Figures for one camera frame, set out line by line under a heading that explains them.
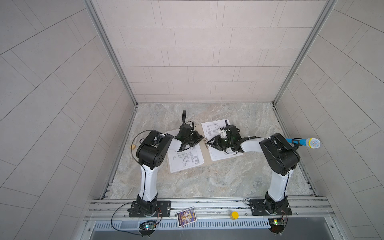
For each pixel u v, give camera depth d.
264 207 0.71
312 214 0.71
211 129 1.00
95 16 0.74
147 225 0.64
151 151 0.53
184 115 0.84
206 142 0.93
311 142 0.68
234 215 0.66
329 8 0.71
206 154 0.89
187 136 0.82
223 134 0.87
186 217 0.68
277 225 0.68
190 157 0.88
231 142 0.77
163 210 0.71
